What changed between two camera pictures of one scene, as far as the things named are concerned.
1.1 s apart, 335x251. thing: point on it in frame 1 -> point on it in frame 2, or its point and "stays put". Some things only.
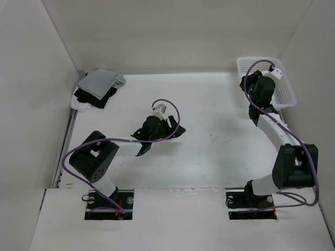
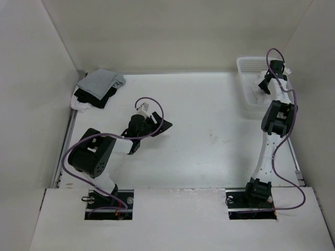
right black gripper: x=253 y=78 -> x=261 y=85
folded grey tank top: x=100 y=82 stays put
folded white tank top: x=78 y=105 stays put
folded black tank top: x=85 y=96 stays put
